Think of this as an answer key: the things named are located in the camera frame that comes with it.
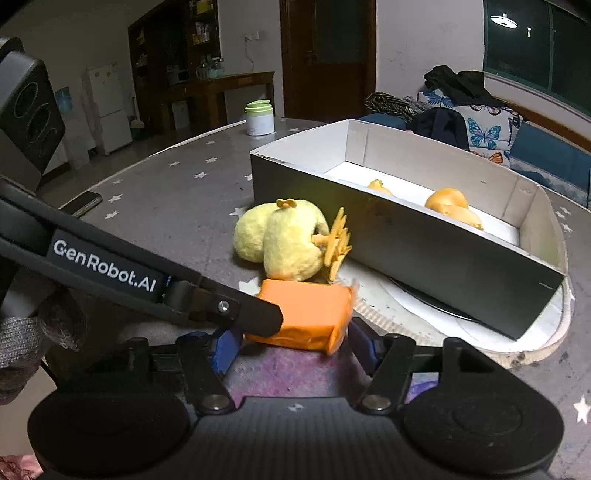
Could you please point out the striped cloth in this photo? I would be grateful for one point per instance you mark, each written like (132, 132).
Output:
(392, 106)

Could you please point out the grey cardboard box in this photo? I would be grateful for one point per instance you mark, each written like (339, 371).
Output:
(415, 249)

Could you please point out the dark jacket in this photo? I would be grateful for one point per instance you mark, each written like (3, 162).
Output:
(438, 127)

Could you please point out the dark wooden desk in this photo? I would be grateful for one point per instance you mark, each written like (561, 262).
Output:
(231, 85)

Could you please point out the orange snack packet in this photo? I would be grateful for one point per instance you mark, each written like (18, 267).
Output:
(302, 314)

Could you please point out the black clothes pile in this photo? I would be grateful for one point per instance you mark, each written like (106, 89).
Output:
(466, 85)

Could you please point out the yellow plush duck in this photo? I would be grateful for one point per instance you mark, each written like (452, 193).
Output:
(286, 244)

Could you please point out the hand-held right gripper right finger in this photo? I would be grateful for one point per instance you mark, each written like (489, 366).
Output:
(364, 346)

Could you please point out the dark wooden shelf cabinet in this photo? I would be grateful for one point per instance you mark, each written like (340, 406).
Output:
(157, 50)

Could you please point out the round orange bread bun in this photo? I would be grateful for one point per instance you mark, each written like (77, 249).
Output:
(445, 198)

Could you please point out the dark wooden door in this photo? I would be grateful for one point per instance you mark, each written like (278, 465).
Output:
(323, 55)

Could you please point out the white jar with green lid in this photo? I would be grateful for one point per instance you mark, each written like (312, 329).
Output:
(258, 117)

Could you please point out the small orange toy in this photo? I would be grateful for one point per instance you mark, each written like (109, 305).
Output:
(379, 187)

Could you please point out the person's left hand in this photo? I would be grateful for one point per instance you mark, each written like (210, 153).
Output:
(60, 323)

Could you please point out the long orange bread roll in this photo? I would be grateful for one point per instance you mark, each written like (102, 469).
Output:
(461, 215)

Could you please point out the butterfly print pillow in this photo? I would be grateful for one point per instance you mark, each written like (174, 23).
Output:
(485, 129)

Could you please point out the blue sofa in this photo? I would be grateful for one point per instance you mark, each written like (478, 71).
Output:
(549, 157)

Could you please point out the white refrigerator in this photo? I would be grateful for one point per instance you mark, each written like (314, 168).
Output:
(108, 108)

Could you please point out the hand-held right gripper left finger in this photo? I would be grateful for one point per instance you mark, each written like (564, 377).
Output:
(225, 353)

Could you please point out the round white mat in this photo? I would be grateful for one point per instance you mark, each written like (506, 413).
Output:
(415, 318)

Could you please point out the purple cloth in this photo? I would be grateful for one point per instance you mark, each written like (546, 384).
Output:
(300, 369)

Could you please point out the water dispenser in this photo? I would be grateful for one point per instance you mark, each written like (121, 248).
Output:
(69, 120)

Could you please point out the black smartphone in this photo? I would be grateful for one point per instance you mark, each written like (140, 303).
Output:
(83, 202)

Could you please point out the glass jars with green lids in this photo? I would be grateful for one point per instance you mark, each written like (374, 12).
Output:
(210, 68)

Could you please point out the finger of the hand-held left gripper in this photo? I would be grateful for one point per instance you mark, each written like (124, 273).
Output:
(249, 316)

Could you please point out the green framed window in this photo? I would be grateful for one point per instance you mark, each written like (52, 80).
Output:
(535, 41)

